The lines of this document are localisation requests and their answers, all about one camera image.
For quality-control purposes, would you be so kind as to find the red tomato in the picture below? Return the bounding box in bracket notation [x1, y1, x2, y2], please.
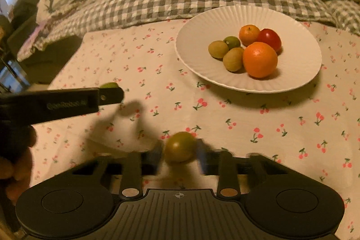
[256, 28, 282, 53]

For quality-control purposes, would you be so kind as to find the small green lime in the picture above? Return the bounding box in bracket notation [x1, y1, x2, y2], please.
[223, 36, 241, 50]

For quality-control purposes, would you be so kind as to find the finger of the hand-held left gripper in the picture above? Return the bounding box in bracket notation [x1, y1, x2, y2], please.
[97, 86, 125, 111]

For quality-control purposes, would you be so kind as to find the cherry print tablecloth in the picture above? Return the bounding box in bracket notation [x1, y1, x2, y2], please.
[28, 18, 360, 238]

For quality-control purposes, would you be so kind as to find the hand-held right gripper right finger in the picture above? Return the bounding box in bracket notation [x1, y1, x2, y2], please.
[196, 139, 291, 199]

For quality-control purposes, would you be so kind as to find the person's left hand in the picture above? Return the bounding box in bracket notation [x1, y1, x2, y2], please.
[0, 129, 38, 206]

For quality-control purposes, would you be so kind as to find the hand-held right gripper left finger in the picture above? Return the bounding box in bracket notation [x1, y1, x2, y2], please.
[70, 141, 164, 200]

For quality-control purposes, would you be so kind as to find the grey checked blanket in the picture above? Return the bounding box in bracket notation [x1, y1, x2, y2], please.
[17, 0, 360, 61]

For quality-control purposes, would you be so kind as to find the large orange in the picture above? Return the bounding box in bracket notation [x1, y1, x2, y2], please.
[243, 42, 278, 79]

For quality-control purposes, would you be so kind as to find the floral lace cloth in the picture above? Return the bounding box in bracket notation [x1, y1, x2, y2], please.
[17, 0, 85, 61]

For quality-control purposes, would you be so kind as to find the yellow-green round fruit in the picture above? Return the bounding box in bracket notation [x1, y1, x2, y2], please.
[223, 47, 245, 72]
[208, 40, 230, 59]

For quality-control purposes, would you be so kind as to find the olive-green tomato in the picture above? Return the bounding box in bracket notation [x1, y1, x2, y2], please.
[164, 132, 197, 164]

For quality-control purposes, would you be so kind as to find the white ribbed plate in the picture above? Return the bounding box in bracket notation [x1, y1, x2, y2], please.
[175, 5, 322, 94]

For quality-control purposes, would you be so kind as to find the medium orange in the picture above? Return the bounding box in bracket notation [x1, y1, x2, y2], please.
[239, 25, 261, 46]

